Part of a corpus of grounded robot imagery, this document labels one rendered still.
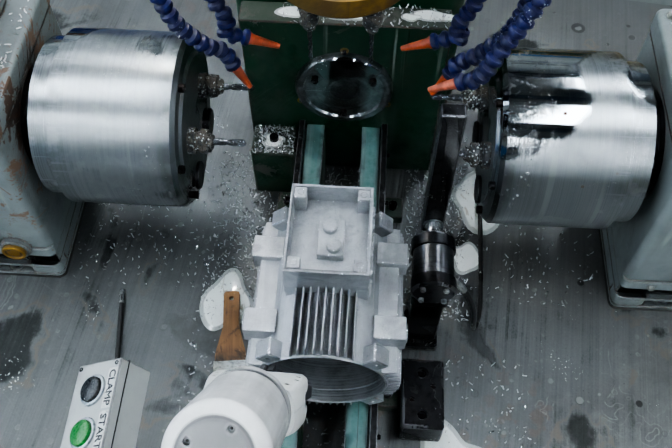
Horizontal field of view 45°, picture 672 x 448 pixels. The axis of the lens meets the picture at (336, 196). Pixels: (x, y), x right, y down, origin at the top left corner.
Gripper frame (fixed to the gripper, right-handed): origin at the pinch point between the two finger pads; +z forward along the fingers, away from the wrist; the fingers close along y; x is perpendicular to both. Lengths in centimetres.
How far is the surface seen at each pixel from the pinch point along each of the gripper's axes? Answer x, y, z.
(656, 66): 42, 49, 21
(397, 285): 10.9, 14.5, 9.3
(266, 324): 5.7, -0.9, 5.1
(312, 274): 12.1, 4.4, 1.3
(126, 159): 25.1, -21.5, 13.9
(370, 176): 26.1, 10.6, 35.1
